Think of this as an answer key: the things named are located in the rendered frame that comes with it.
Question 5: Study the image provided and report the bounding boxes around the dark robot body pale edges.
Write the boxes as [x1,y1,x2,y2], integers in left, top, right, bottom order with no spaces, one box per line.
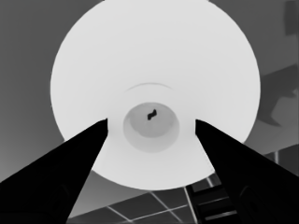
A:
[184,174,242,224]

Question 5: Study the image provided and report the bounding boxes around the large thick white disc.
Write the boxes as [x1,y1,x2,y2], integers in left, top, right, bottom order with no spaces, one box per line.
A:
[50,0,262,191]

